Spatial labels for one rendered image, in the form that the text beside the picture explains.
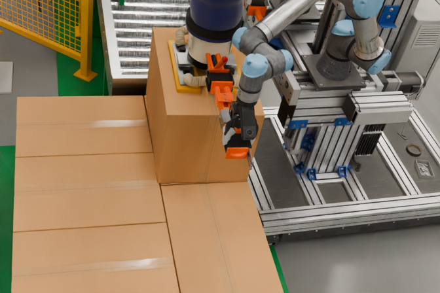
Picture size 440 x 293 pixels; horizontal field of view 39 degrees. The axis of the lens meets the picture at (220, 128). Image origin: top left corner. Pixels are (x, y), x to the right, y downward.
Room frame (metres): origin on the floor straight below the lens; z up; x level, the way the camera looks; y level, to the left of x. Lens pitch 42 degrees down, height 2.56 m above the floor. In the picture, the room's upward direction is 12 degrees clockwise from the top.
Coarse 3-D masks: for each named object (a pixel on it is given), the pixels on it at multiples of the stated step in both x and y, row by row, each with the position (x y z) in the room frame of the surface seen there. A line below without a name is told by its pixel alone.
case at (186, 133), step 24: (168, 48) 2.24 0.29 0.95; (168, 72) 2.08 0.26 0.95; (240, 72) 2.18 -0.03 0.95; (168, 96) 1.92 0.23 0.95; (192, 96) 1.96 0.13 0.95; (168, 120) 1.82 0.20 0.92; (192, 120) 1.85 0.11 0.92; (216, 120) 1.87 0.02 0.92; (168, 144) 1.82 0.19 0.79; (192, 144) 1.85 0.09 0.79; (216, 144) 1.88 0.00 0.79; (168, 168) 1.82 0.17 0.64; (192, 168) 1.86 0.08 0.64; (216, 168) 1.89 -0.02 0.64; (240, 168) 1.92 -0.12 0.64
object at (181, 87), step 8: (176, 48) 2.22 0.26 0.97; (184, 48) 2.20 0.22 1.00; (176, 56) 2.17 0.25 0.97; (176, 64) 2.11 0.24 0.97; (176, 72) 2.07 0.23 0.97; (184, 72) 2.05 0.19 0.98; (192, 72) 2.08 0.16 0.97; (176, 80) 2.01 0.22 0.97; (176, 88) 1.97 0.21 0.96; (184, 88) 1.97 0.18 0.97; (192, 88) 1.98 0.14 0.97; (200, 88) 2.00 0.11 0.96
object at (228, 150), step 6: (240, 132) 1.63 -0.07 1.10; (222, 138) 1.62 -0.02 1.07; (234, 138) 1.60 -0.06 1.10; (240, 138) 1.60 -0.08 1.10; (228, 144) 1.56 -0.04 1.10; (234, 144) 1.57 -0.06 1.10; (240, 144) 1.58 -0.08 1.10; (246, 144) 1.58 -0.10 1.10; (228, 150) 1.54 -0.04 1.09; (234, 150) 1.55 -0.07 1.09; (240, 150) 1.55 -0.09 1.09; (246, 150) 1.56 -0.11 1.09; (228, 156) 1.54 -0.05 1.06
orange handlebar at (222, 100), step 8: (256, 16) 2.45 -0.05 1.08; (208, 56) 2.05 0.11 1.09; (216, 56) 2.07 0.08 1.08; (208, 64) 2.01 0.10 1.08; (216, 88) 1.86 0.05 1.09; (224, 88) 1.88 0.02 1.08; (216, 96) 1.82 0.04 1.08; (224, 96) 1.82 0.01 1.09; (232, 96) 1.83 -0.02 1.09; (216, 104) 1.80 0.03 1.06; (224, 104) 1.81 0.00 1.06; (232, 152) 1.54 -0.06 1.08; (240, 152) 1.55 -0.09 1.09
